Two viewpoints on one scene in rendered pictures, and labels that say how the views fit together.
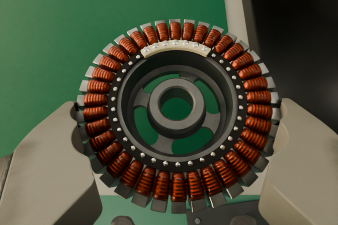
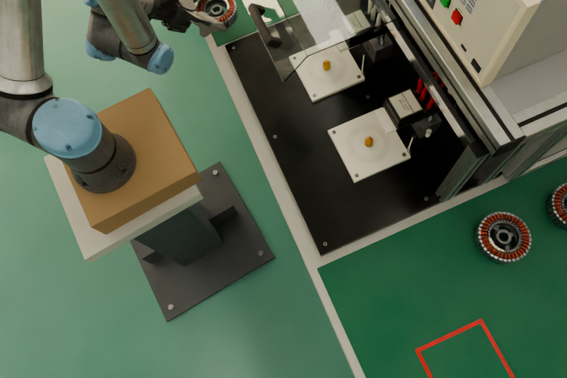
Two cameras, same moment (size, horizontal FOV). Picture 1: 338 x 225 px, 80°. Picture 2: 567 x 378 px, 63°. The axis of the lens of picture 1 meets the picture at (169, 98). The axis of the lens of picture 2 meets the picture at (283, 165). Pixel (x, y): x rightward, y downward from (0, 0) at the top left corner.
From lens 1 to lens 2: 128 cm
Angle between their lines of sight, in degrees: 25
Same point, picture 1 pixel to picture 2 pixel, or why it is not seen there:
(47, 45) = not seen: outside the picture
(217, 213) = (227, 187)
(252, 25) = not seen: hidden behind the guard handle
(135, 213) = (202, 124)
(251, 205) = (245, 213)
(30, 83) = not seen: outside the picture
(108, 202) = (202, 100)
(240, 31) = not seen: hidden behind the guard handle
